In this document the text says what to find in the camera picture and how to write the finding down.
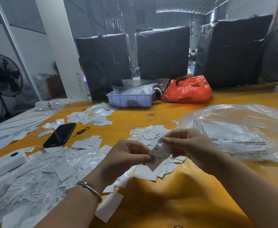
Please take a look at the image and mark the person's left hand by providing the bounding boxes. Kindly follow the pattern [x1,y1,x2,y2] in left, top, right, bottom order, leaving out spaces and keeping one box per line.
[91,139,156,191]

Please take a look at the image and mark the person's right hand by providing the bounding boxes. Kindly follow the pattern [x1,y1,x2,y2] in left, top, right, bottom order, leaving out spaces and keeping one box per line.
[158,129,224,176]

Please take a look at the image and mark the white printed size label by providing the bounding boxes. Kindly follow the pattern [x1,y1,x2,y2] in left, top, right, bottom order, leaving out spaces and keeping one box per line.
[147,144,172,172]

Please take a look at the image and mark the person's right forearm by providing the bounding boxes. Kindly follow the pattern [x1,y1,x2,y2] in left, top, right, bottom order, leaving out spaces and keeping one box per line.
[210,152,278,228]

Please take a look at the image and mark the person's left forearm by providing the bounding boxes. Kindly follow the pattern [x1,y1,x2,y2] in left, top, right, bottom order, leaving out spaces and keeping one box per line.
[34,174,106,228]

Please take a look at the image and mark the small pile of white labels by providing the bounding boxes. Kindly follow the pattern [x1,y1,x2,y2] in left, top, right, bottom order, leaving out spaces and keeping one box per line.
[127,125,187,182]

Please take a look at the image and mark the orange plastic bag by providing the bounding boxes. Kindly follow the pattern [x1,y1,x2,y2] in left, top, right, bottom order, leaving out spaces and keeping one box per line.
[161,74,213,103]

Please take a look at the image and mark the lavender plastic tray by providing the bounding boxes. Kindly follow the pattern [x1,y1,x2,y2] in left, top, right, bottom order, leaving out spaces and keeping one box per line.
[106,90,157,108]

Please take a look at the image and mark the blank white label strip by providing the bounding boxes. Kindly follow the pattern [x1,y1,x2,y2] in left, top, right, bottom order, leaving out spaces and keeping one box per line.
[95,192,124,223]

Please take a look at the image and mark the clear bag of labels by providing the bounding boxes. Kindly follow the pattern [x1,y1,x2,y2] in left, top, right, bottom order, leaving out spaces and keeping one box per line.
[111,83,159,95]

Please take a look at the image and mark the scattered pile of white labels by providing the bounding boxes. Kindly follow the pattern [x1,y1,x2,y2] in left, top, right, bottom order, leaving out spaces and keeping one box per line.
[66,102,118,127]

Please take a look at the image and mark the large clear printed plastic bag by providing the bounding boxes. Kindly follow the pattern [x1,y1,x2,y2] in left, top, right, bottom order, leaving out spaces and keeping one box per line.
[172,103,278,163]

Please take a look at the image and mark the flat clear plastic bag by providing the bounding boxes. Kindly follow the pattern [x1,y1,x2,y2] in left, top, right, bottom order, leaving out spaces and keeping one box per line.
[121,78,170,91]

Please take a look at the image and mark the black smartphone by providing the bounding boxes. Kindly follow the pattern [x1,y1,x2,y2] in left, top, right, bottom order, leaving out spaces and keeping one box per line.
[43,123,77,149]

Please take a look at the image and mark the black wrapped bundle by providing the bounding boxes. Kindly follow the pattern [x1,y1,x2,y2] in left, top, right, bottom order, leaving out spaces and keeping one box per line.
[193,14,274,89]
[74,33,132,101]
[135,25,191,80]

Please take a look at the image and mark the crumpled clear plastic wrap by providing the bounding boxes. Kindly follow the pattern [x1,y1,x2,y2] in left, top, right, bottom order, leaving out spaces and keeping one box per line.
[35,98,73,111]

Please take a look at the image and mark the large heap of bagged labels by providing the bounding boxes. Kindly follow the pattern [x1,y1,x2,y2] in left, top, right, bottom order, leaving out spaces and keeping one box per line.
[0,135,136,228]

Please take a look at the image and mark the brown cardboard box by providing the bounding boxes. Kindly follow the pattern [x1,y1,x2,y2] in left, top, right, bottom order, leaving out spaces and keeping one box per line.
[46,74,66,99]

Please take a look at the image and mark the black fan with round grille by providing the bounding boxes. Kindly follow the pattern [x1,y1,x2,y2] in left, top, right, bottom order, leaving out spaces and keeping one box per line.
[258,19,278,88]

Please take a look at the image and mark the white paper sheets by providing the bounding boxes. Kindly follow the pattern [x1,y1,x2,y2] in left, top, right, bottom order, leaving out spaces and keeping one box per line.
[0,109,56,157]

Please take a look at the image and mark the white label printer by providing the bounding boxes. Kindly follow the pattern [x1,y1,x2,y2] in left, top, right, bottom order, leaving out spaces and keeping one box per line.
[0,151,29,184]

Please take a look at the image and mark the white pillar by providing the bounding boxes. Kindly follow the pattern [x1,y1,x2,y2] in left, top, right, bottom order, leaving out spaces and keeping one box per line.
[34,0,88,100]

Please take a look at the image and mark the black standing fan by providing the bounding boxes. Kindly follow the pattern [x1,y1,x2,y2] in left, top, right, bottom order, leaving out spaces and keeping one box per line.
[0,54,24,122]

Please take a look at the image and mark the white slanted beam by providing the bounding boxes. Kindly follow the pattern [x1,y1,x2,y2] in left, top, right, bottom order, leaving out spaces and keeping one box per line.
[0,0,43,101]

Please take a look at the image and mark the silver metal bracelet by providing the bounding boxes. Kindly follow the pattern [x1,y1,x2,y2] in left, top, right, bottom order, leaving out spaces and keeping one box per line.
[76,180,103,204]

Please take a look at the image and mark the black ring strap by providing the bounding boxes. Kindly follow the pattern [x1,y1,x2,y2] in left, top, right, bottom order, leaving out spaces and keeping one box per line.
[70,127,90,139]

